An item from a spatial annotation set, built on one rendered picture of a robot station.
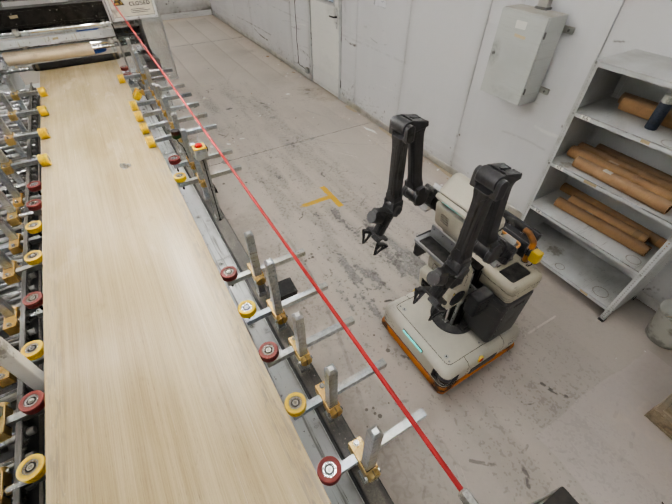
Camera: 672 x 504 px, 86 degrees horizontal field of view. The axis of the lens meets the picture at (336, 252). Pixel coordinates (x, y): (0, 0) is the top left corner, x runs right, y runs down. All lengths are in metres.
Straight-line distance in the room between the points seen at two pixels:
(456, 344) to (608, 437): 0.99
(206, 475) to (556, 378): 2.20
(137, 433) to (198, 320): 0.47
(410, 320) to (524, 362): 0.85
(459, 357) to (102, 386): 1.80
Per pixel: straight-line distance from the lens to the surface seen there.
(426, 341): 2.34
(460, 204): 1.57
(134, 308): 1.87
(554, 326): 3.11
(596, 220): 3.17
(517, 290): 2.05
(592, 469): 2.69
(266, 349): 1.54
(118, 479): 1.52
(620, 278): 3.54
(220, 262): 2.30
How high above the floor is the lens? 2.22
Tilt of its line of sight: 45 degrees down
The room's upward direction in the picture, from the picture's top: straight up
